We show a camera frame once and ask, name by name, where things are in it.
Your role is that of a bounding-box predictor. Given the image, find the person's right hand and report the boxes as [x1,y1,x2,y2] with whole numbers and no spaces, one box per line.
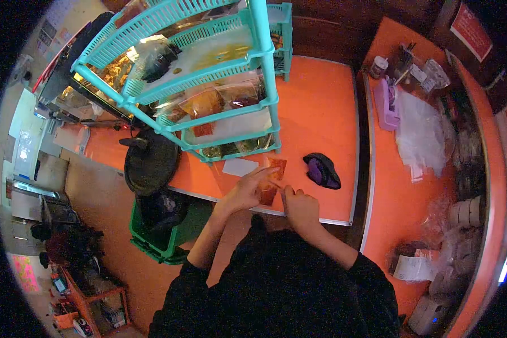
[281,185,321,232]

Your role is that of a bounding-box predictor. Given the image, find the person's left hand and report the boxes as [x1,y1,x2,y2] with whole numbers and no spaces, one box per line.
[224,166,281,213]

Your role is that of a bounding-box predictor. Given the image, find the person's left index finger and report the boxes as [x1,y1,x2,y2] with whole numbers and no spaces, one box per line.
[250,166,281,179]

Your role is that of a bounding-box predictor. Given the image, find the person's right fingers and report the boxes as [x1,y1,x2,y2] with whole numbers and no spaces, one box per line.
[281,185,306,205]

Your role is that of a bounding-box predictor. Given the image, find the clear packet of red snack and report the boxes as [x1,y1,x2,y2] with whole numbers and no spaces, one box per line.
[259,157,288,207]

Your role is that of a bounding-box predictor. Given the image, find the white paper slip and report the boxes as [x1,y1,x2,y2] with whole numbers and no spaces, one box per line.
[222,158,259,177]

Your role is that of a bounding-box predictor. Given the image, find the black and purple cloth pouch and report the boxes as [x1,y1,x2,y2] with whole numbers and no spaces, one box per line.
[303,152,342,190]

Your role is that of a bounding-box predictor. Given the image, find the person's body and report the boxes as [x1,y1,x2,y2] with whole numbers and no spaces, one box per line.
[148,215,402,338]

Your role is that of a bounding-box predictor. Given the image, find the green plastic crate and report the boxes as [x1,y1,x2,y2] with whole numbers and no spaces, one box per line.
[129,196,214,266]

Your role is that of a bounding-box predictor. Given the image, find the black round pan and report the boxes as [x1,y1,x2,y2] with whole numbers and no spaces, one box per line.
[119,129,182,197]

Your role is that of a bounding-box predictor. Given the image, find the teal plastic tiered rack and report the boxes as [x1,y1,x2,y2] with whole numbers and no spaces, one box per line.
[70,0,282,163]

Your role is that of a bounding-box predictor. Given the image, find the purple tape dispenser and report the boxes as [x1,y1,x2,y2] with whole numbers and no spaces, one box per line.
[373,78,401,132]

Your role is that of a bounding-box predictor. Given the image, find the small teal plastic rack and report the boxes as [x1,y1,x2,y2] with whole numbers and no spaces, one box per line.
[267,3,293,82]

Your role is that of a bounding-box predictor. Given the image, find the pile of clear plastic bags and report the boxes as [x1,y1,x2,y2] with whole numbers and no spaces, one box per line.
[394,86,448,183]

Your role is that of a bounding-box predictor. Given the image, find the white receipt paper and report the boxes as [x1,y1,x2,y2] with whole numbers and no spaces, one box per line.
[393,249,440,283]

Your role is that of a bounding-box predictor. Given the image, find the small white lidded jar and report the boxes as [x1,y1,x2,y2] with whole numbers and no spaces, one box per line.
[369,56,389,80]

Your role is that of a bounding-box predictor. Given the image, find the cup of pens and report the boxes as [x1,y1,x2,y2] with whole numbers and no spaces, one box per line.
[392,42,417,85]

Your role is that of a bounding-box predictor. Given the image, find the stack of white cups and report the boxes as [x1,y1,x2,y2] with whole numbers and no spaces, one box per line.
[448,195,484,229]

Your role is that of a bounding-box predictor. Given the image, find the white receipt printer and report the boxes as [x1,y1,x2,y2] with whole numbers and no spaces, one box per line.
[408,293,455,336]

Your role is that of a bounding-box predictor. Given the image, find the glass food display case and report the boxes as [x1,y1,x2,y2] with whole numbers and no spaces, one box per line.
[34,12,153,129]

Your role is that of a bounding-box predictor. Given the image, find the orange wooden shelf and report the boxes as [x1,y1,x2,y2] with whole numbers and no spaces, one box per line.
[51,266,132,338]

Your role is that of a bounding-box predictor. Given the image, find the red sign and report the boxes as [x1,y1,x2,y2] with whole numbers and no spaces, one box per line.
[450,3,493,63]

